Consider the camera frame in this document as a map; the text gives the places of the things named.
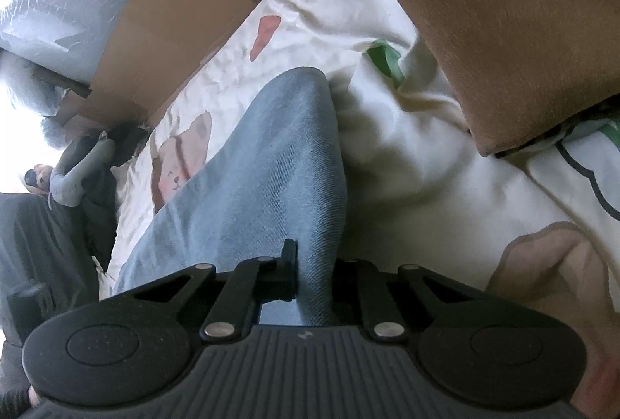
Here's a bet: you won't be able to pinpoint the small plush doll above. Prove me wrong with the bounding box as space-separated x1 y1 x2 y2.
23 164 55 198

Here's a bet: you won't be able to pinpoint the white pillow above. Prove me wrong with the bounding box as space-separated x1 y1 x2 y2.
0 55 69 149

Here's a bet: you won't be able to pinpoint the blue denim jeans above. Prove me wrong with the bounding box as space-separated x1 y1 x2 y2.
114 66 350 329

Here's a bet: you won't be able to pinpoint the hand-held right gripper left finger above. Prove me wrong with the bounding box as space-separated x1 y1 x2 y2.
131 239 298 343

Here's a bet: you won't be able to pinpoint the brown fleece cloth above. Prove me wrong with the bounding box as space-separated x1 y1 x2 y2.
333 0 620 159

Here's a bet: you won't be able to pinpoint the grey neck pillow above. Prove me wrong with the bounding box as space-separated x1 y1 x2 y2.
47 133 118 207

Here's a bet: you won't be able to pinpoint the flat brown cardboard sheet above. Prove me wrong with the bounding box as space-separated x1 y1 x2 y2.
55 0 341 132

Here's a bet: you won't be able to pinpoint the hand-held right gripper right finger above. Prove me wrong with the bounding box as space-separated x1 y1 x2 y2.
333 257 485 343

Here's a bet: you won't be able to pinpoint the dark green garment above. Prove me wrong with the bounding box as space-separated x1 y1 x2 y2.
0 193 118 419

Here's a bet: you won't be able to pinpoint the cream bear print blanket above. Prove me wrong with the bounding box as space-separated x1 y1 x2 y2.
99 0 620 419

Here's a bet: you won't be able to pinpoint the black cloth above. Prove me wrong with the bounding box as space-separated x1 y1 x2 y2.
81 123 152 256

